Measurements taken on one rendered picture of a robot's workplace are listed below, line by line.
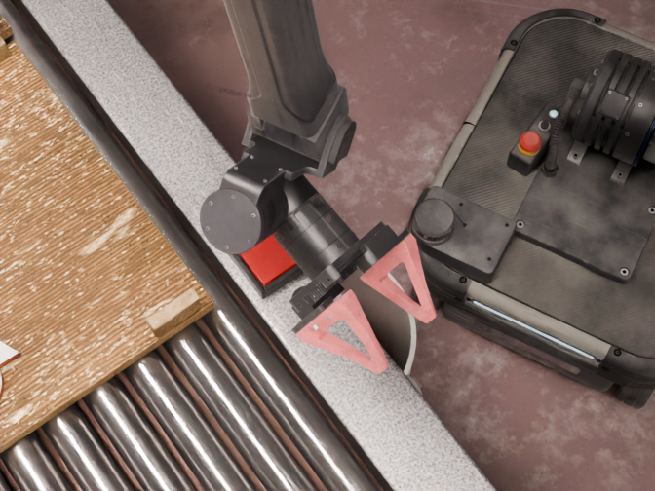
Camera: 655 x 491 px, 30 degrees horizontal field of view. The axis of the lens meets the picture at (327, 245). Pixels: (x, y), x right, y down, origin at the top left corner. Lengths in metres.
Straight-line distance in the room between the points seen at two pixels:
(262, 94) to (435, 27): 1.62
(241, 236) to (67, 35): 0.54
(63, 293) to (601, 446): 1.21
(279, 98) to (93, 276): 0.41
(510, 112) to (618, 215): 0.27
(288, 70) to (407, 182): 1.48
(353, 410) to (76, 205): 0.37
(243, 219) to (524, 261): 1.12
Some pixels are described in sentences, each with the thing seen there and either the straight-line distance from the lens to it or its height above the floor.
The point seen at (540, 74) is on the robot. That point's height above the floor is 0.24.
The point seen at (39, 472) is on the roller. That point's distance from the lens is 1.27.
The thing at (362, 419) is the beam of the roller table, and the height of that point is 0.92.
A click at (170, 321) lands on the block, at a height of 0.96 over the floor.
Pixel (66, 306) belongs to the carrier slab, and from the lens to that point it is 1.31.
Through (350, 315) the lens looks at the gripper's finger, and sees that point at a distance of 1.03.
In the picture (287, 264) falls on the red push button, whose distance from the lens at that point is 1.30.
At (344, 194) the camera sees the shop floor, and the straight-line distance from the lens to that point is 2.38.
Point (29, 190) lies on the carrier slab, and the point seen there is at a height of 0.94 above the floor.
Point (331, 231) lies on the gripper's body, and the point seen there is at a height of 1.15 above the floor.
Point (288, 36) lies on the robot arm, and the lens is 0.90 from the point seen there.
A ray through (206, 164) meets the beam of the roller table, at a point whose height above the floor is 0.92.
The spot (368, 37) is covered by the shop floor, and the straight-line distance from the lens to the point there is 2.57.
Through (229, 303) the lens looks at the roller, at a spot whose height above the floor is 0.92.
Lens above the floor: 2.12
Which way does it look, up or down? 65 degrees down
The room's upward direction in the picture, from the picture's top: 1 degrees counter-clockwise
